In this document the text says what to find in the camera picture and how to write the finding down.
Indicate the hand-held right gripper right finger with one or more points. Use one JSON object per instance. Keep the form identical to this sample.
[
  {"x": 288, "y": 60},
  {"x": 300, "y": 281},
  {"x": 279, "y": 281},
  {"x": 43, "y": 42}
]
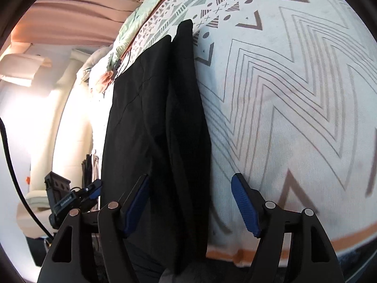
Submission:
[{"x": 244, "y": 203}]

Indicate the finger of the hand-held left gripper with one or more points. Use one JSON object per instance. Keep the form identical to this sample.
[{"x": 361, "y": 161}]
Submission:
[{"x": 93, "y": 191}]

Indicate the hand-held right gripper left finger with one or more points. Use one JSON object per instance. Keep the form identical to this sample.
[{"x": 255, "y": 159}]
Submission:
[{"x": 137, "y": 203}]

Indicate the black coat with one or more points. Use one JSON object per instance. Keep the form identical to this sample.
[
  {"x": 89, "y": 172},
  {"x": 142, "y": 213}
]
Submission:
[{"x": 147, "y": 123}]

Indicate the cream padded headboard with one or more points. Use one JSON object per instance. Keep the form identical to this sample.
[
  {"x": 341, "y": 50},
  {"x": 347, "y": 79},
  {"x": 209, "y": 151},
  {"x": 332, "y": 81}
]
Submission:
[{"x": 73, "y": 118}]

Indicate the orange cloth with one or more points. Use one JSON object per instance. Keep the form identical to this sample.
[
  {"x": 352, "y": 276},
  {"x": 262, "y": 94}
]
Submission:
[{"x": 106, "y": 82}]

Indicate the patterned white bedspread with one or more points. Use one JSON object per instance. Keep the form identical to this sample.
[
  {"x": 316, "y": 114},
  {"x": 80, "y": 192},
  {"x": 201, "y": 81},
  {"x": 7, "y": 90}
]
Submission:
[{"x": 294, "y": 94}]

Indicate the grey pillow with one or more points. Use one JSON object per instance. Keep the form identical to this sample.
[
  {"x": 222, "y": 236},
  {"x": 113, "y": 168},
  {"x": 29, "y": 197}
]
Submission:
[{"x": 94, "y": 63}]

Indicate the white hanging garment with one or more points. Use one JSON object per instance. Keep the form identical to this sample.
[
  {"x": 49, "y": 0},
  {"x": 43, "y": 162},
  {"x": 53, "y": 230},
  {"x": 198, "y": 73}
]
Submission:
[{"x": 20, "y": 70}]

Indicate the pink curtain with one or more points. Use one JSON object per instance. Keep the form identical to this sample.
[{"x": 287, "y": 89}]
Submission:
[{"x": 73, "y": 17}]

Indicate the mint green duvet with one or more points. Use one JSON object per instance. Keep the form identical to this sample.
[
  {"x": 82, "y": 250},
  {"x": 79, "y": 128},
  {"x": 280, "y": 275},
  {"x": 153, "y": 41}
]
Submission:
[{"x": 141, "y": 14}]

